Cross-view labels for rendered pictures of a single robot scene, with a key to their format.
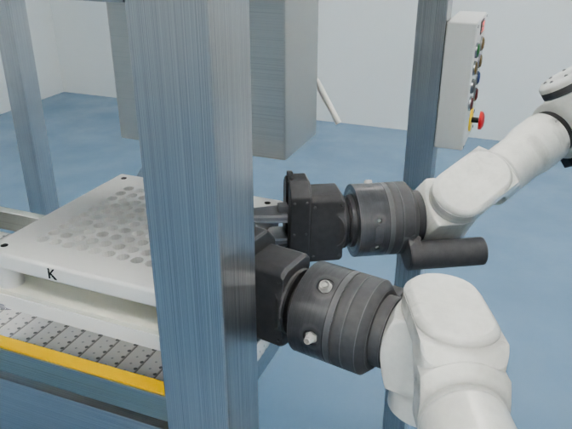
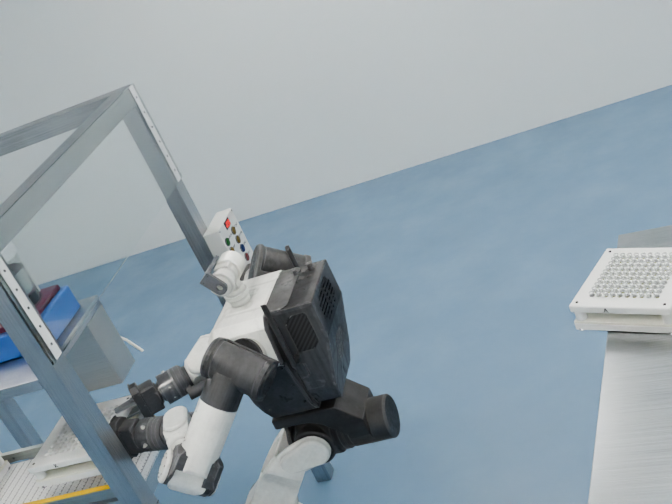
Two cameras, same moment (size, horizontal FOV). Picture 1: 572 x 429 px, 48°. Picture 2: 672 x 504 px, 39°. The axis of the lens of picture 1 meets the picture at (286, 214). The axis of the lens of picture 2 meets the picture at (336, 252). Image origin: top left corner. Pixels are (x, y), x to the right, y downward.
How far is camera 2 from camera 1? 201 cm
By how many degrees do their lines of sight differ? 1
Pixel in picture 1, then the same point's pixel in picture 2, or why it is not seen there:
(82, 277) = (66, 461)
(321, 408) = not seen: hidden behind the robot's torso
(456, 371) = (173, 437)
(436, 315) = (167, 423)
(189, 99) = (70, 403)
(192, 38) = (64, 390)
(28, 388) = not seen: outside the picture
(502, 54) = (362, 95)
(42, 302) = (57, 477)
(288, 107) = (113, 364)
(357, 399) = not seen: hidden behind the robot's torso
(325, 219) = (149, 396)
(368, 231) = (167, 393)
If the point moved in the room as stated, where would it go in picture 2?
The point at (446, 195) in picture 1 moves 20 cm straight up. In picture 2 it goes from (190, 365) to (157, 307)
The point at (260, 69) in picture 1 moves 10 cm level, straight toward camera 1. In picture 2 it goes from (96, 356) to (96, 374)
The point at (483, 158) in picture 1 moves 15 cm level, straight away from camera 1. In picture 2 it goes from (202, 342) to (213, 313)
